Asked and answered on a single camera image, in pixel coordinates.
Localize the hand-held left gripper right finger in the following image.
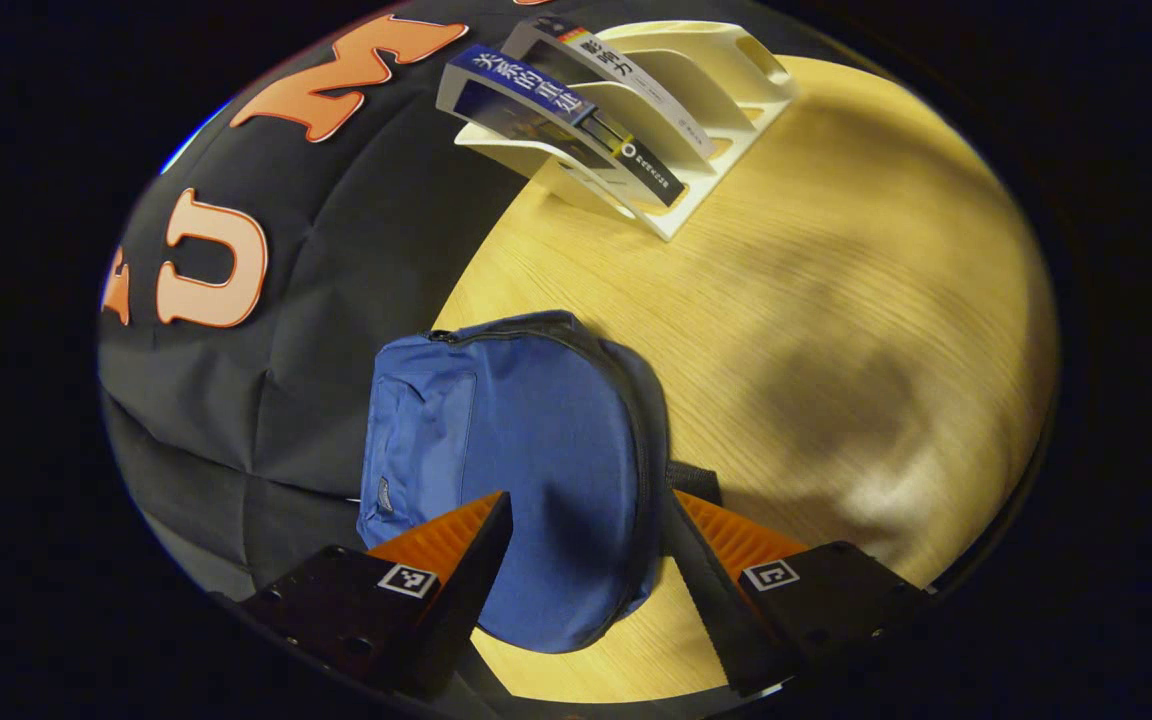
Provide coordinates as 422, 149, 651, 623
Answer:
671, 488, 937, 698

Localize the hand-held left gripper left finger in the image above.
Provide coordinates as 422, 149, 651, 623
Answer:
236, 490, 515, 701

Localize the blue schoolbag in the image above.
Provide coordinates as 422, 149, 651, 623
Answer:
356, 310, 722, 656

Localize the white bookshelf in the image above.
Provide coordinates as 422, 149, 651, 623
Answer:
436, 20, 799, 243

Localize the blue spine book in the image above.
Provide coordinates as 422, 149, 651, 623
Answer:
449, 43, 687, 209

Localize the grey white spine book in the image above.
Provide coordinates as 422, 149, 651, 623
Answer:
501, 15, 719, 161

